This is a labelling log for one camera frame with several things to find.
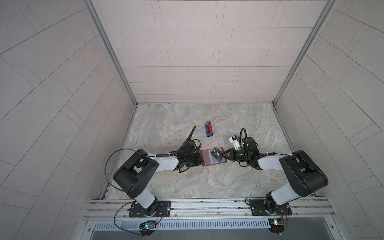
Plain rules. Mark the white ventilation grille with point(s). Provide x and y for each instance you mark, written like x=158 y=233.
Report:
x=205 y=224

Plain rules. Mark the left green circuit board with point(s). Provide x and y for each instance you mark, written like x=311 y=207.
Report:
x=148 y=226

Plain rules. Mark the red credit card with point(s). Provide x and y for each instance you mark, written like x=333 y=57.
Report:
x=210 y=129

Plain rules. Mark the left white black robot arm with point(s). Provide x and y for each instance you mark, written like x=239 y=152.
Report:
x=135 y=174

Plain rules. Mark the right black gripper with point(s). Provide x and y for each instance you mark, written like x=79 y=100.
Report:
x=232 y=152

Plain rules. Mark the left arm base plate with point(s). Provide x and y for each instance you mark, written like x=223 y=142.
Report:
x=156 y=209

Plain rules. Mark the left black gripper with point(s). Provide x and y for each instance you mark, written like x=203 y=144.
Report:
x=197 y=162

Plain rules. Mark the red card holder wallet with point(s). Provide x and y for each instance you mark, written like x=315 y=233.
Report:
x=209 y=159

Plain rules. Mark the black VIP card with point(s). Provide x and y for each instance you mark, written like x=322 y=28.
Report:
x=217 y=154

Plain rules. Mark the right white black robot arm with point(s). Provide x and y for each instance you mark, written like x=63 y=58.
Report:
x=303 y=175

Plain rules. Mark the right circuit board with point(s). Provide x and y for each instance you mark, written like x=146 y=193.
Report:
x=277 y=226

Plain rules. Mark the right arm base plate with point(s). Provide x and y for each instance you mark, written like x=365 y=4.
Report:
x=267 y=207

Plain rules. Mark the aluminium mounting rail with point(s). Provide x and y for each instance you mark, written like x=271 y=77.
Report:
x=182 y=209

